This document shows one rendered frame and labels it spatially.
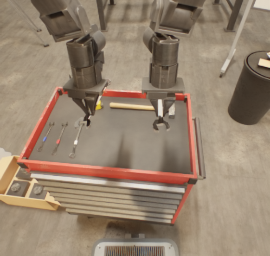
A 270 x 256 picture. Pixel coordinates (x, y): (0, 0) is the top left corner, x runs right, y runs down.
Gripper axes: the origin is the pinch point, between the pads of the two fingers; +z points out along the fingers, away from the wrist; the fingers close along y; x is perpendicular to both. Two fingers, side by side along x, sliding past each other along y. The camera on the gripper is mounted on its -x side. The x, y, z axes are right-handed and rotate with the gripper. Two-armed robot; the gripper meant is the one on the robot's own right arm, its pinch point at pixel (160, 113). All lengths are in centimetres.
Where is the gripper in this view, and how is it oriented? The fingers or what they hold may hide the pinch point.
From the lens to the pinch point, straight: 55.1
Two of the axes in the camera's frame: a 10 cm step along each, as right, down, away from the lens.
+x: -0.6, 6.3, -7.8
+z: 0.2, 7.8, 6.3
